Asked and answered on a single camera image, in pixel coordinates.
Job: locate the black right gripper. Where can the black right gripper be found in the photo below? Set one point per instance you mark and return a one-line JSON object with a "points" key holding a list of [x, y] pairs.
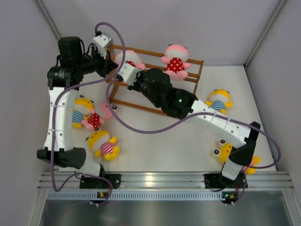
{"points": [[138, 77]]}

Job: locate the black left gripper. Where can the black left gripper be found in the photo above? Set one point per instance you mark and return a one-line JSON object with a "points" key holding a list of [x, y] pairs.
{"points": [[105, 63]]}

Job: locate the pink red-dotted toy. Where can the pink red-dotted toy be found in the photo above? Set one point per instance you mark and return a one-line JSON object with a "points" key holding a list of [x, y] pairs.
{"points": [[176, 60], [99, 114], [131, 58]]}

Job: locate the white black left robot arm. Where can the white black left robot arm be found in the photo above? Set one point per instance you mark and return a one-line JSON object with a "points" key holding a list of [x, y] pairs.
{"points": [[63, 85]]}

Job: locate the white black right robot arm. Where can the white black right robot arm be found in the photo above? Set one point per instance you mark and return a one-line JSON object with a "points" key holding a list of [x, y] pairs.
{"points": [[242, 136]]}

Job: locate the brown wooden shelf rack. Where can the brown wooden shelf rack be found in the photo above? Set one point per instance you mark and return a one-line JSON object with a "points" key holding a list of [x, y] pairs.
{"points": [[167, 99]]}

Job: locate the yellow blue-striped toy left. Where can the yellow blue-striped toy left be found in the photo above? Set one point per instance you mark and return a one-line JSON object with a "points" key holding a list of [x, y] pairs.
{"points": [[82, 109]]}

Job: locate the yellow blue-striped toy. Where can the yellow blue-striped toy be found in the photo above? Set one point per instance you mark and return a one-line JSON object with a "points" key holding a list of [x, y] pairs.
{"points": [[82, 109], [219, 100]]}

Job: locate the yellow pink-striped toy left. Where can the yellow pink-striped toy left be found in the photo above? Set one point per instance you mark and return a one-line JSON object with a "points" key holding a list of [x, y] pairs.
{"points": [[103, 145]]}

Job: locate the yellow pink-striped toy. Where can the yellow pink-striped toy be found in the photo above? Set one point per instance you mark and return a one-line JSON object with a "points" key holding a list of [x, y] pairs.
{"points": [[221, 153], [103, 145]]}

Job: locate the yellow blue-striped toy right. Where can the yellow blue-striped toy right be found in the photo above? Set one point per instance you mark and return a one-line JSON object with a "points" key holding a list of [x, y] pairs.
{"points": [[219, 100]]}

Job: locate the yellow pink-striped toy right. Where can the yellow pink-striped toy right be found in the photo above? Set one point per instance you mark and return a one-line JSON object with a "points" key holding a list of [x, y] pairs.
{"points": [[221, 153]]}

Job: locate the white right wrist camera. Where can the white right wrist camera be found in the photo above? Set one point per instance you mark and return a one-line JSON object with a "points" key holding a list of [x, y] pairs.
{"points": [[128, 73]]}

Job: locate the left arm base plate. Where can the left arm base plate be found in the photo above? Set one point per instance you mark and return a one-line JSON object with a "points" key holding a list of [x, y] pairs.
{"points": [[95, 183]]}

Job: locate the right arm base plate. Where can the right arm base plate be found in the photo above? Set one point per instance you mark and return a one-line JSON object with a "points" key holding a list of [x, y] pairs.
{"points": [[217, 181]]}

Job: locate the aluminium front rail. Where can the aluminium front rail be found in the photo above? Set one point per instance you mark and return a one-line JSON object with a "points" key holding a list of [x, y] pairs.
{"points": [[261, 180]]}

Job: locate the perforated grey cable duct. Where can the perforated grey cable duct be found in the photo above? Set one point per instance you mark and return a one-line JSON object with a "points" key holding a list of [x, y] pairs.
{"points": [[139, 196]]}

